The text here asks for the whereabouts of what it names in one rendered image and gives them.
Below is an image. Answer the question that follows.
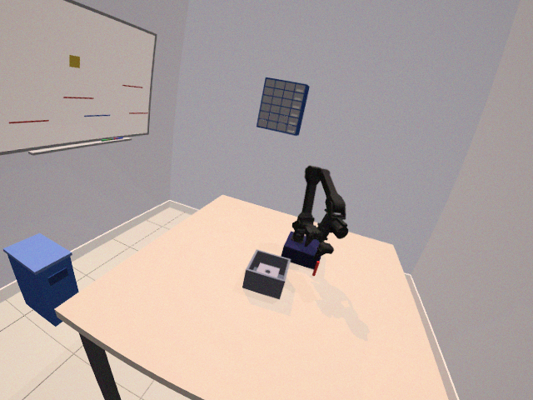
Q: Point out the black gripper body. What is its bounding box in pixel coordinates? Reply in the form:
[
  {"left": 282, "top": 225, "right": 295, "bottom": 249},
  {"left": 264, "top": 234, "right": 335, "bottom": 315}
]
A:
[{"left": 305, "top": 223, "right": 335, "bottom": 254}]

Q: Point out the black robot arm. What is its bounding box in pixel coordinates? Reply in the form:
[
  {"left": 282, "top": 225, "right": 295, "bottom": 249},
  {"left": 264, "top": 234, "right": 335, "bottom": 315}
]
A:
[{"left": 291, "top": 166, "right": 348, "bottom": 243}]

